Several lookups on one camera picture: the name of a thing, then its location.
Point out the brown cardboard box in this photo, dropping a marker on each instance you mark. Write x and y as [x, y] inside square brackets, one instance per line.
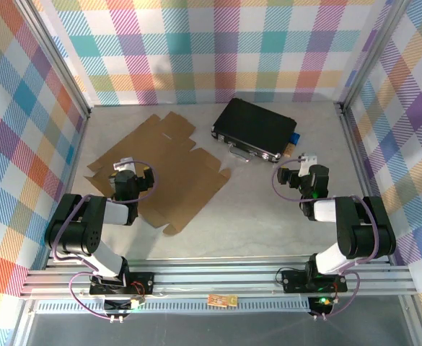
[174, 180]

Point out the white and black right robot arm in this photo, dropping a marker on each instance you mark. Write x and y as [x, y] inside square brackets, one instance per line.
[362, 223]

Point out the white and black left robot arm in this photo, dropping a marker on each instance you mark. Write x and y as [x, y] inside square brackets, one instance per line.
[88, 223]

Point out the small cork block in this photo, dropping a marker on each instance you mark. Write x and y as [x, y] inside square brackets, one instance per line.
[289, 150]

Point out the small blue block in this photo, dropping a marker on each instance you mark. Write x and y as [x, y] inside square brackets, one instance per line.
[296, 139]

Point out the small orange circuit board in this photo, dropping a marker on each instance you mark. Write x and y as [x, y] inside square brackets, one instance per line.
[221, 300]

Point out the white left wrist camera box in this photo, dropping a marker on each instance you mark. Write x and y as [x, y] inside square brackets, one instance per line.
[123, 164]

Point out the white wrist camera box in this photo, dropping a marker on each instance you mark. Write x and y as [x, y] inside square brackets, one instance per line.
[123, 164]
[307, 162]

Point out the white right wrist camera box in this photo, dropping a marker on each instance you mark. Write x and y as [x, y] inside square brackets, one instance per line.
[307, 162]

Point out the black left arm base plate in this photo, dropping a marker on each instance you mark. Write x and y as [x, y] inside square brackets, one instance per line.
[142, 283]

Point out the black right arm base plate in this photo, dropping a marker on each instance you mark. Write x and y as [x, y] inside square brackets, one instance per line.
[293, 281]

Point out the aluminium mounting rail frame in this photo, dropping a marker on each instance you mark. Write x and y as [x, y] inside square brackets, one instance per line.
[214, 277]

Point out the aluminium corner post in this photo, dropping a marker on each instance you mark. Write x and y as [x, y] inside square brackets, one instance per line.
[373, 54]
[59, 61]

